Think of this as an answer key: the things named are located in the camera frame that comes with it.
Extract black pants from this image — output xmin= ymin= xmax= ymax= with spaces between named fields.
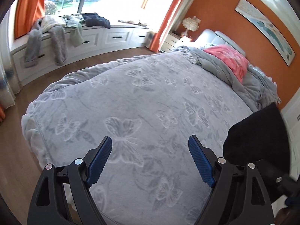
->
xmin=223 ymin=103 xmax=290 ymax=175

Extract grey butterfly bedspread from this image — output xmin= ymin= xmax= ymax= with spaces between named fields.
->
xmin=21 ymin=51 xmax=252 ymax=224

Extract grey crumpled duvet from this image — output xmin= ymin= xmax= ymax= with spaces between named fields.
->
xmin=175 ymin=46 xmax=280 ymax=112

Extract pink blanket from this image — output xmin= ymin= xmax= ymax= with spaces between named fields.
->
xmin=204 ymin=45 xmax=249 ymax=83

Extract white window bench cabinet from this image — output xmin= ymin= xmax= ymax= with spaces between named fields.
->
xmin=11 ymin=24 xmax=149 ymax=86

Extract white bedside table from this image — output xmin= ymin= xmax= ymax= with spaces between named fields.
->
xmin=160 ymin=33 xmax=180 ymax=52

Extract white upholstered headboard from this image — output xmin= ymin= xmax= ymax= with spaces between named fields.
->
xmin=194 ymin=29 xmax=246 ymax=56

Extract pale green garment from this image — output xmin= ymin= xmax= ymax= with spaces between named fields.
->
xmin=63 ymin=15 xmax=85 ymax=47

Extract orange curtain right of window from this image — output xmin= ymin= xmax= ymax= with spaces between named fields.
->
xmin=149 ymin=0 xmax=181 ymax=52

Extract orange curtain of window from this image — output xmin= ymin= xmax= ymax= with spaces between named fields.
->
xmin=149 ymin=0 xmax=181 ymax=52
xmin=14 ymin=0 xmax=45 ymax=39

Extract grey knitted garment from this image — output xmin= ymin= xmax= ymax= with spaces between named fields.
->
xmin=21 ymin=15 xmax=68 ymax=68

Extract white shell table lamp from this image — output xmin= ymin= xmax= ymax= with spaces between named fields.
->
xmin=181 ymin=16 xmax=201 ymax=37

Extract dark blue folded garment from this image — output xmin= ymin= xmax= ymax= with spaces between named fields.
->
xmin=82 ymin=13 xmax=111 ymax=29

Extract orange curtain left of window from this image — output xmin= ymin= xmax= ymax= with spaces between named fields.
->
xmin=14 ymin=0 xmax=45 ymax=39

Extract framed feather wall painting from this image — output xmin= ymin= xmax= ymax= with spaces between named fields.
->
xmin=235 ymin=0 xmax=296 ymax=67

